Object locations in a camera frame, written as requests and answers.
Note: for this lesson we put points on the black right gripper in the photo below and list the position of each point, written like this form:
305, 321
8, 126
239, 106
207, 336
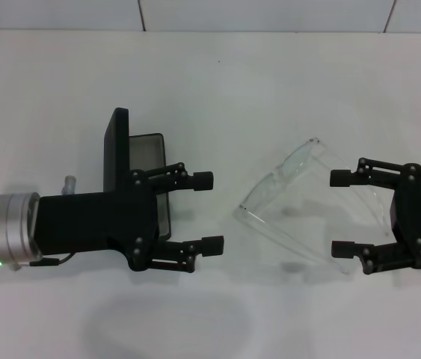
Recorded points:
419, 217

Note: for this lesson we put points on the black glasses case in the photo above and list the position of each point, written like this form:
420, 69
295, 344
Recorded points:
114, 149

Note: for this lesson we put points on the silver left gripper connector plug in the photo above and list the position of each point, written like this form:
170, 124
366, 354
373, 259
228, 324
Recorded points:
69, 184

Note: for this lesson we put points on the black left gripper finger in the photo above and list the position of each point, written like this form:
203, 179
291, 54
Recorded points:
212, 246
202, 180

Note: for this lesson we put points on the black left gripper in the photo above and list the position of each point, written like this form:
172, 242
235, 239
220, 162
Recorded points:
83, 220

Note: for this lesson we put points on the clear white glasses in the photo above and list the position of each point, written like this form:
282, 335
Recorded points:
288, 164

